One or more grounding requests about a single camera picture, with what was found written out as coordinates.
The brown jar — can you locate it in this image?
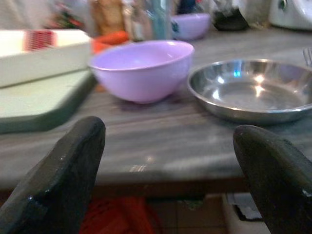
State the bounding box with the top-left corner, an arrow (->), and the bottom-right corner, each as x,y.
91,0 -> 127,36

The white rectangular tray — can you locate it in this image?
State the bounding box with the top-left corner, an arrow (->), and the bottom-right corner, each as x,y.
0,29 -> 92,88

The large purple plastic bowl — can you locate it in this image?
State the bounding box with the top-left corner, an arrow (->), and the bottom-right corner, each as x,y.
88,40 -> 195,105

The white kitchen appliance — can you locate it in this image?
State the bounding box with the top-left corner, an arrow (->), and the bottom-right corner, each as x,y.
269,0 -> 312,30

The red cloth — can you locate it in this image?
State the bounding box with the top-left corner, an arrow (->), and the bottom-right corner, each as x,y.
79,196 -> 163,234

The small purple plastic bowl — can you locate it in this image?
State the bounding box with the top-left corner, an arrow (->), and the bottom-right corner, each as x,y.
170,13 -> 212,41

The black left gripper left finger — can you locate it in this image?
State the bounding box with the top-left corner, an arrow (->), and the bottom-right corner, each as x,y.
0,116 -> 106,234

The white plastic container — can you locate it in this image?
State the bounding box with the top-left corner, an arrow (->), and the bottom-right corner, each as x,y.
221,192 -> 271,234

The clear glass bottle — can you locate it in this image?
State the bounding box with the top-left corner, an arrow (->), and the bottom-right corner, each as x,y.
145,0 -> 173,41

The orange carrot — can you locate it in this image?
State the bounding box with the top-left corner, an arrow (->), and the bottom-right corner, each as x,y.
92,31 -> 129,54

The green cutting board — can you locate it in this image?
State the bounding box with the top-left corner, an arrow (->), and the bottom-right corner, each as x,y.
0,69 -> 98,134

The silver metal fork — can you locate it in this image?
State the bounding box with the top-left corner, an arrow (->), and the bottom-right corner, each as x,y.
302,47 -> 312,66

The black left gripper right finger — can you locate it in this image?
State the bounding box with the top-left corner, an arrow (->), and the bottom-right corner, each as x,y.
233,125 -> 312,234

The stainless steel plate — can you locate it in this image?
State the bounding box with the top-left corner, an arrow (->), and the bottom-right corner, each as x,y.
187,58 -> 312,125

